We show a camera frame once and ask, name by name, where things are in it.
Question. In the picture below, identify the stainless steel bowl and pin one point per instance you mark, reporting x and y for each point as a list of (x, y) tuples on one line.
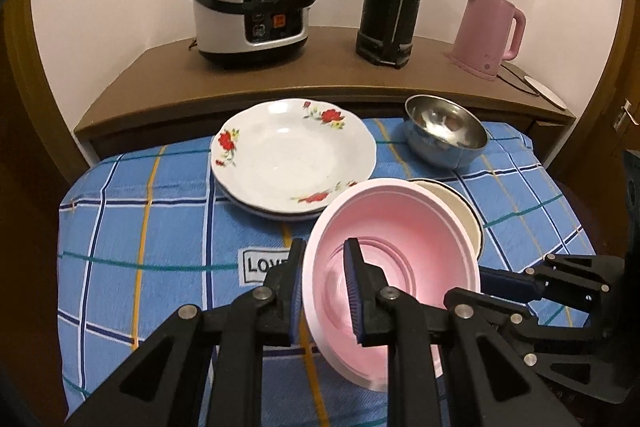
[(443, 133)]

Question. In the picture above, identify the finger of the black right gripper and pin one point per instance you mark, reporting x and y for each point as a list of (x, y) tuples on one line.
[(520, 321), (510, 285)]

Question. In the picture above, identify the cream enamel bowl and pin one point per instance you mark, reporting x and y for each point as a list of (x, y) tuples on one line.
[(464, 210)]

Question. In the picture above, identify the brown wooden cabinet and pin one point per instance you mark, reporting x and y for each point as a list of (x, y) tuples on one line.
[(171, 93)]

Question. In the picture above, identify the metal door handle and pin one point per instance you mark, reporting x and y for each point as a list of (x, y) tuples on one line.
[(624, 116)]

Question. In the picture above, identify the white black rice cooker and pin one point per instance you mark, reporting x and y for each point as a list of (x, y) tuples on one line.
[(235, 32)]

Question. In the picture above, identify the blue patterned white plate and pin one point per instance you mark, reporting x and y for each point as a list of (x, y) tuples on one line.
[(268, 214)]

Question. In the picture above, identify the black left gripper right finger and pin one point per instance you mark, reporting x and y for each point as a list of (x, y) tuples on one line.
[(449, 365)]

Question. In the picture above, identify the red flower white plate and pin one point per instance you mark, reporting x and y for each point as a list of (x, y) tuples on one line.
[(292, 155)]

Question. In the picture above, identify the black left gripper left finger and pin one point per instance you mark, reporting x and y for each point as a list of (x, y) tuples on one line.
[(203, 365)]

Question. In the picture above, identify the blue checked tablecloth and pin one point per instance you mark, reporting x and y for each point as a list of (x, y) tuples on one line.
[(143, 233)]

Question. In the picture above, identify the pink plastic bowl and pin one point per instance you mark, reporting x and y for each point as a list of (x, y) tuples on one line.
[(409, 233)]

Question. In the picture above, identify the pink electric kettle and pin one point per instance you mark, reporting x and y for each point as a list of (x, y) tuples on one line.
[(490, 32)]

